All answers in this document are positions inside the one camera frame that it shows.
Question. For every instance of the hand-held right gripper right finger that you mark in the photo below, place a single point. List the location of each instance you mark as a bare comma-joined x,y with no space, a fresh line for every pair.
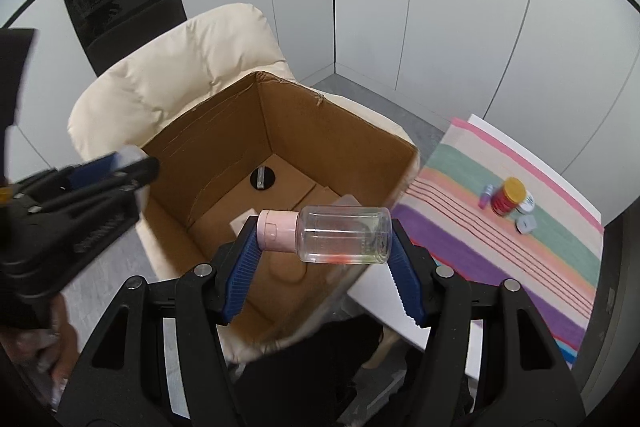
405,277

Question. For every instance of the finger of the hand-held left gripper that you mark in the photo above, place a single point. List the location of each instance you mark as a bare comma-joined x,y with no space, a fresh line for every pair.
95,169
75,199

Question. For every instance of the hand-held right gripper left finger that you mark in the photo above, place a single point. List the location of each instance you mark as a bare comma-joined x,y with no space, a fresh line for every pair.
245,267

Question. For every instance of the clear bottle with pink cap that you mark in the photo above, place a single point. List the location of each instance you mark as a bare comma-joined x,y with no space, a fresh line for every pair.
340,232

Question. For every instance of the brown cardboard box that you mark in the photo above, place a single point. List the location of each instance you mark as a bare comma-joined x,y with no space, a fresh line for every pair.
215,147

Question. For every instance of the person's left hand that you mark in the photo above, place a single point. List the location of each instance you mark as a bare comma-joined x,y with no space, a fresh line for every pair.
65,337

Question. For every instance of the clear square plastic container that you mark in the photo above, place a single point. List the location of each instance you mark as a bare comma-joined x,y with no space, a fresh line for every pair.
240,224

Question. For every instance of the striped colourful cloth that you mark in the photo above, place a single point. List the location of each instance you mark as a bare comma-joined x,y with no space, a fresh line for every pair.
500,267

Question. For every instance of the purple lip balm tube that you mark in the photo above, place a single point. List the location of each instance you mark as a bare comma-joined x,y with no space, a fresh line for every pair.
485,197

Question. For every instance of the cream padded chair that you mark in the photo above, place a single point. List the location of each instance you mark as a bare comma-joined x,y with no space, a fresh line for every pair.
175,72

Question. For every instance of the red jar with yellow lid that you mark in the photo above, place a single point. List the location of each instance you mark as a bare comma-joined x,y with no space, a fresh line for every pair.
507,199

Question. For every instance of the small white square cap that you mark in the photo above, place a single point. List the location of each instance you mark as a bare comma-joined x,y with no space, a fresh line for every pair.
526,225

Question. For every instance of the small white jar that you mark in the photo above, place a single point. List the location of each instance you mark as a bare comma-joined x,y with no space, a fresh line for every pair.
527,203

